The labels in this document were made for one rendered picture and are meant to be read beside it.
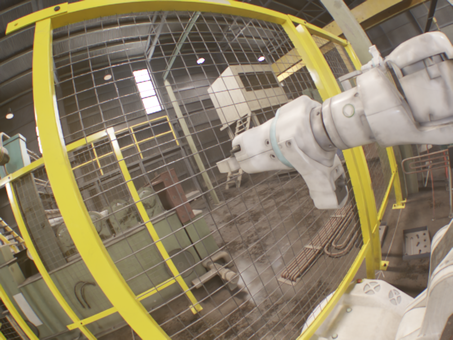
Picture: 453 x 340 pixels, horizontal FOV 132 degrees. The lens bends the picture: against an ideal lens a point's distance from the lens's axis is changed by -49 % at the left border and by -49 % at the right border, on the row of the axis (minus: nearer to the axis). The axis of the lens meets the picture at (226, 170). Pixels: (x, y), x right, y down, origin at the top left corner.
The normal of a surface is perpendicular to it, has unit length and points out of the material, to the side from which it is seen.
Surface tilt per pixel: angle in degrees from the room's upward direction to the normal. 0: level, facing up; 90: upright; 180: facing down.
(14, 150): 90
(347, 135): 118
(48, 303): 90
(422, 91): 90
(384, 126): 113
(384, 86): 68
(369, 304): 73
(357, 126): 102
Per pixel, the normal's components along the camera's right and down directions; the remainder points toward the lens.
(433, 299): -0.83, 0.40
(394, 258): -0.40, -0.92
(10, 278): 0.50, -0.15
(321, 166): 0.22, -0.60
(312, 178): -0.63, 0.60
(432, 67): -0.72, 0.35
